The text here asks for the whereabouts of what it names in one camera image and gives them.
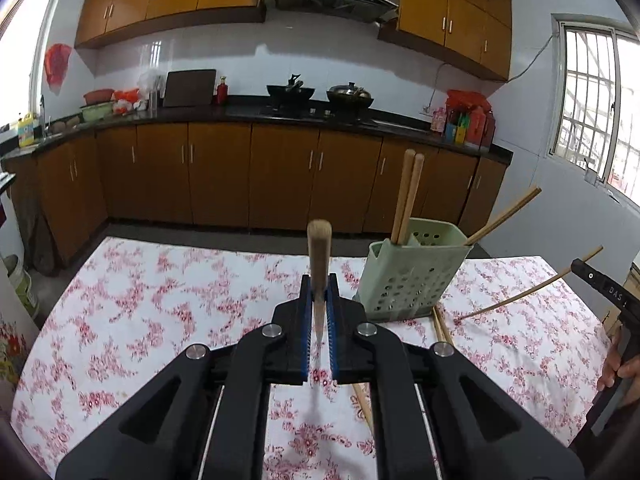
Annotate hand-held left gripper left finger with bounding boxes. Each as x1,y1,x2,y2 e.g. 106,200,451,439
55,274,313,480

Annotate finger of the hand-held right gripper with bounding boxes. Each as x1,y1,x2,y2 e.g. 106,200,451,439
571,258,608,293

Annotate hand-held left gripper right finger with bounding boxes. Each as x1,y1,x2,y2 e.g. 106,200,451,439
325,274,586,480

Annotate green perforated utensil holder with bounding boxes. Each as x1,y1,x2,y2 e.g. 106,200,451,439
357,217,468,323

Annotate person's right hand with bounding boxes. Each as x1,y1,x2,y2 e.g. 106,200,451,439
597,332,640,392

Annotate red floral tablecloth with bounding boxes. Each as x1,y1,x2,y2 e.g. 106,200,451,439
10,237,613,480

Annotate window with security bars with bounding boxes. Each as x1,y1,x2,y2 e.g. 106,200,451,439
550,15,640,196

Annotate wooden base cabinets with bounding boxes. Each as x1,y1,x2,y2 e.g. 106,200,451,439
7,122,511,271

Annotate red bag over bottles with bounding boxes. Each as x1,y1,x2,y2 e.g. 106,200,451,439
446,90,492,113

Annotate black gas stove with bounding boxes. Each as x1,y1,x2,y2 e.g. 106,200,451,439
257,102,381,126

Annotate black pot with lid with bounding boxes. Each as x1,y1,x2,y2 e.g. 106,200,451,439
326,81,375,110

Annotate black wok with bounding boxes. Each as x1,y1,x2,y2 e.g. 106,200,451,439
266,74,317,108

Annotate black kitchen countertop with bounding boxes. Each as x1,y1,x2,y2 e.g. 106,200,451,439
0,95,514,166

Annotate dark cutting board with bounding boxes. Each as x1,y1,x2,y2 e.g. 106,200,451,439
162,69,218,108

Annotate white bucket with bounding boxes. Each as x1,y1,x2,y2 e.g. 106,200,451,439
2,255,41,321

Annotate red and white plastic bag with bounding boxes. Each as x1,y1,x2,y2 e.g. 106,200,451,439
112,88,141,115

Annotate clear plastic bag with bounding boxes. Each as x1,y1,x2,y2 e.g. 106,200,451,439
137,70,163,103

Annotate green plastic basin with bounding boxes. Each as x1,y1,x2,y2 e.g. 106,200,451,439
80,101,117,122

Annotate metal faucet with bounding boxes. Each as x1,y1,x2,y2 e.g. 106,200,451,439
39,94,53,138

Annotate yellow detergent bottle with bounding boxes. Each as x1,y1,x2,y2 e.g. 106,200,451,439
18,112,40,148

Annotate red hanging plastic bag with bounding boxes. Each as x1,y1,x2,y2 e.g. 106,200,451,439
44,43,72,95

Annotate white wall cable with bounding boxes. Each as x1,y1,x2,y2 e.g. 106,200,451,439
507,34,558,83

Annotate grey wall hose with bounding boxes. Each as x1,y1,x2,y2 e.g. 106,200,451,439
425,62,448,111

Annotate sliding window plain frame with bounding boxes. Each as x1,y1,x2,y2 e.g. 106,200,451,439
0,0,66,133

